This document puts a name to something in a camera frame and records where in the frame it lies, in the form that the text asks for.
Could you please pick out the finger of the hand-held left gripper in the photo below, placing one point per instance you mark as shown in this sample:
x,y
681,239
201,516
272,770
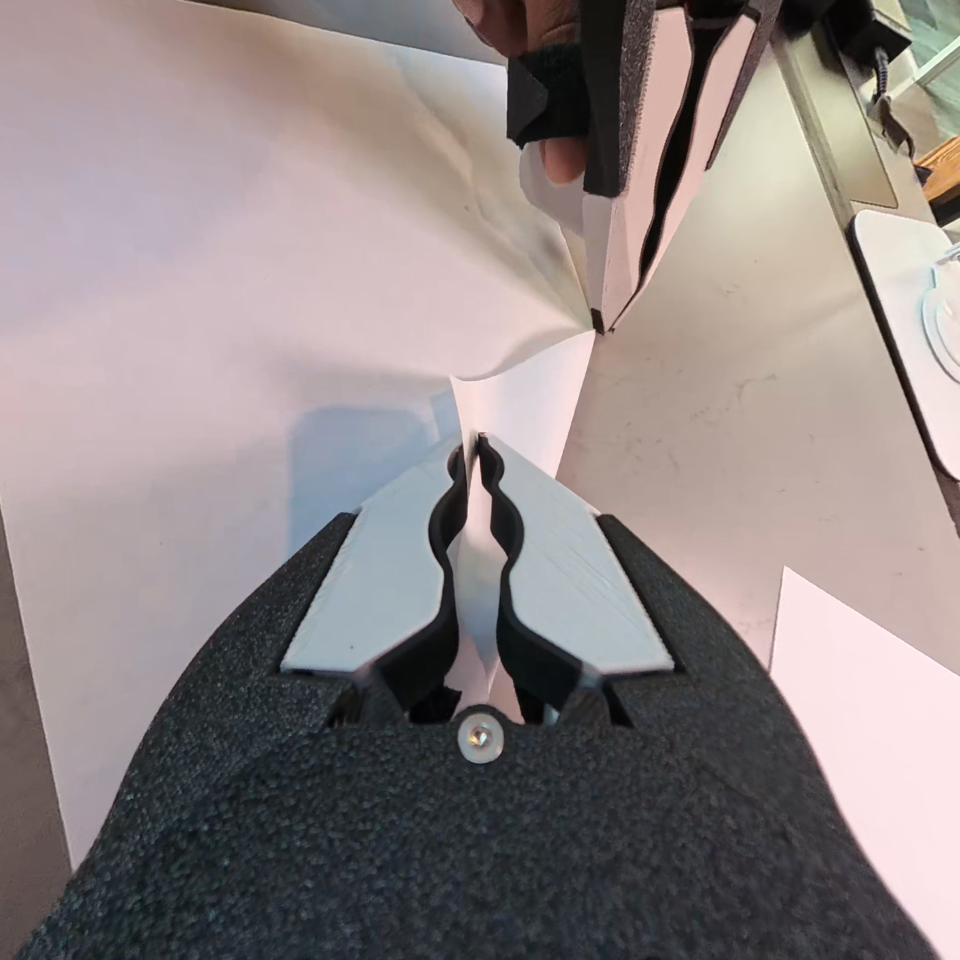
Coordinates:
x,y
739,67
626,247

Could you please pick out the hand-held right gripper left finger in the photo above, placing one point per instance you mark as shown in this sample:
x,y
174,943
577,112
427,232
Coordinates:
x,y
375,592

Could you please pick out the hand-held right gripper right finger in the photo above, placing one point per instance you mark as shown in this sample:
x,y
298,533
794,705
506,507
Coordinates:
x,y
577,600

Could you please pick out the white paper sheet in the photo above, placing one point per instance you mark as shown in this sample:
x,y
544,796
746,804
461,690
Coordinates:
x,y
225,262
885,750

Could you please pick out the black desk power box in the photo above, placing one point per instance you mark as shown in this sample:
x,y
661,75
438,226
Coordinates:
x,y
847,19

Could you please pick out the grey desk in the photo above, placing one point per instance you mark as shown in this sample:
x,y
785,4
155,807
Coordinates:
x,y
750,412

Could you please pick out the person's left hand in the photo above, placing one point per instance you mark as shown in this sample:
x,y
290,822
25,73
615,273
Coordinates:
x,y
525,22

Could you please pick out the white laptop stand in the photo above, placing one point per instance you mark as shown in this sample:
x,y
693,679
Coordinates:
x,y
892,300

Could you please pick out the wooden post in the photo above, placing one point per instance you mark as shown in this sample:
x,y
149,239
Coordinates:
x,y
945,180

